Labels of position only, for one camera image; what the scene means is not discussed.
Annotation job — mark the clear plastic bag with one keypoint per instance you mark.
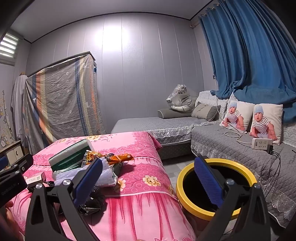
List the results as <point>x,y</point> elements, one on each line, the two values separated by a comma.
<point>106,173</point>

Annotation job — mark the striped floral cloth cover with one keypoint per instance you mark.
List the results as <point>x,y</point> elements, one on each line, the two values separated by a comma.
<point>64,99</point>

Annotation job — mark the dark foil wrapper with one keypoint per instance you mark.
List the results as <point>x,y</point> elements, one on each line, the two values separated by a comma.
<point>94,204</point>

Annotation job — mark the window blind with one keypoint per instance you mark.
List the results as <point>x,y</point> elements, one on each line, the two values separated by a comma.
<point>8,48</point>

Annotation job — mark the white hanging cloth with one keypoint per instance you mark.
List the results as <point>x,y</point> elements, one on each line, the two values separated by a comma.
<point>18,104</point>

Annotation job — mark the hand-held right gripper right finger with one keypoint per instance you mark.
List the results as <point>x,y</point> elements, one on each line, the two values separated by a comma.
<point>208,183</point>

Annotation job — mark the white drawer cabinet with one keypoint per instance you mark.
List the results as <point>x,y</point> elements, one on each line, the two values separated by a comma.
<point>13,153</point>

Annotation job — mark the blue curtain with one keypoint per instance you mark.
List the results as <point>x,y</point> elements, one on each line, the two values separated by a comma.
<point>249,51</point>

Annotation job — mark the grey quilted sofa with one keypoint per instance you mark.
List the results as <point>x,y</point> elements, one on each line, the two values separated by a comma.
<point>219,143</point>

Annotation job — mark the orange snack wrapper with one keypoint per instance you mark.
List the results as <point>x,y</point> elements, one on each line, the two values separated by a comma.
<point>120,158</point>

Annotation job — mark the yellow rimmed trash bin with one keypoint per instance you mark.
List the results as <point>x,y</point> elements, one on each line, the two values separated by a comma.
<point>185,176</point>

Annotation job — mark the baby print pillow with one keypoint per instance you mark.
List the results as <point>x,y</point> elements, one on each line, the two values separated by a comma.
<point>235,113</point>
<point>266,122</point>

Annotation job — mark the grey bolster pillow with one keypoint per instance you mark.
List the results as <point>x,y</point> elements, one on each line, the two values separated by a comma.
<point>173,114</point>

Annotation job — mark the cartoon printed wall mat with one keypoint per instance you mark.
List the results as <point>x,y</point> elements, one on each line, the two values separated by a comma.
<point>3,120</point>

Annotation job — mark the black charger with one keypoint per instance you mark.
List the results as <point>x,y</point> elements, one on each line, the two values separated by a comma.
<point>270,149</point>

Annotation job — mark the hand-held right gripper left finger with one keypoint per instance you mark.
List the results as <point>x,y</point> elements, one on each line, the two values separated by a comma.
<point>87,180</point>

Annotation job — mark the silver foil snack wrapper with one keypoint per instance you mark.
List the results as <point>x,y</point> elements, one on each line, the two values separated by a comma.
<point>89,157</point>

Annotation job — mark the white tiger plush toy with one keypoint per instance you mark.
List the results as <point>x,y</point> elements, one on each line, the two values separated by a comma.
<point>182,99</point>

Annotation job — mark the small white box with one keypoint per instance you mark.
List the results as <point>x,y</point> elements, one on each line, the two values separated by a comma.
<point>34,179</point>

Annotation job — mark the grey square cushion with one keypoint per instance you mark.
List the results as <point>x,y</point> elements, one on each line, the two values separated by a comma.
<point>204,112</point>

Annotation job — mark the pink floral blanket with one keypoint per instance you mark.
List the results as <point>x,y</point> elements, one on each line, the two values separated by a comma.
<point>138,197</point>

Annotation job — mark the white power strip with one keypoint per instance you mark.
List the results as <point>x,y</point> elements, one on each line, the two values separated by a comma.
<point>261,143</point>

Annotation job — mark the large green white tissue pack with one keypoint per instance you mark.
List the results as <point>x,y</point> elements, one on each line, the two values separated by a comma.
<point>69,155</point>

